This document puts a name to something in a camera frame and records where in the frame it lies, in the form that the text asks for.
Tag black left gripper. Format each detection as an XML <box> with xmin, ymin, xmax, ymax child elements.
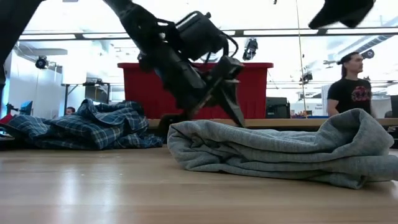
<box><xmin>138</xmin><ymin>40</ymin><xmax>246</xmax><ymax>138</ymax></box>

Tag grey garment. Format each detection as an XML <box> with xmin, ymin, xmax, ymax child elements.
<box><xmin>167</xmin><ymin>108</ymin><xmax>398</xmax><ymax>190</ymax></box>

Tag blue plaid button shirt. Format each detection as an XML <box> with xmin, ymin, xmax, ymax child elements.
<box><xmin>46</xmin><ymin>98</ymin><xmax>165</xmax><ymax>151</ymax></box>

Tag blue plaid pajama pants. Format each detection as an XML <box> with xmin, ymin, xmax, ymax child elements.
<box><xmin>4</xmin><ymin>114</ymin><xmax>63</xmax><ymax>149</ymax></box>

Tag red plastic laundry bin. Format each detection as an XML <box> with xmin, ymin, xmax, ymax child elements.
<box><xmin>117</xmin><ymin>62</ymin><xmax>274</xmax><ymax>121</ymax></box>

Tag black monitor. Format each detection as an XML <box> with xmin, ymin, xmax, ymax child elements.
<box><xmin>266</xmin><ymin>96</ymin><xmax>292</xmax><ymax>119</ymax></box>

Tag light wood side table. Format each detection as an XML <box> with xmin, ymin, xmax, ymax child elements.
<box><xmin>147</xmin><ymin>117</ymin><xmax>398</xmax><ymax>131</ymax></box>

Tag white hanging cloth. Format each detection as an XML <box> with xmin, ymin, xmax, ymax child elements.
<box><xmin>371</xmin><ymin>98</ymin><xmax>393</xmax><ymax>118</ymax></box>

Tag black partition panel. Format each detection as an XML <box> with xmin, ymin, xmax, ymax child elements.
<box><xmin>390</xmin><ymin>95</ymin><xmax>398</xmax><ymax>118</ymax></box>

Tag thin vertical cord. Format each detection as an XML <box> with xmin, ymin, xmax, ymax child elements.
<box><xmin>295</xmin><ymin>0</ymin><xmax>308</xmax><ymax>119</ymax></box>

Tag black camera cable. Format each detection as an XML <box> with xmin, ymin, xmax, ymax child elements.
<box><xmin>205</xmin><ymin>30</ymin><xmax>239</xmax><ymax>65</ymax></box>

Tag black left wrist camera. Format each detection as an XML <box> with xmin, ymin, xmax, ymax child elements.
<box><xmin>175</xmin><ymin>11</ymin><xmax>229</xmax><ymax>62</ymax></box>

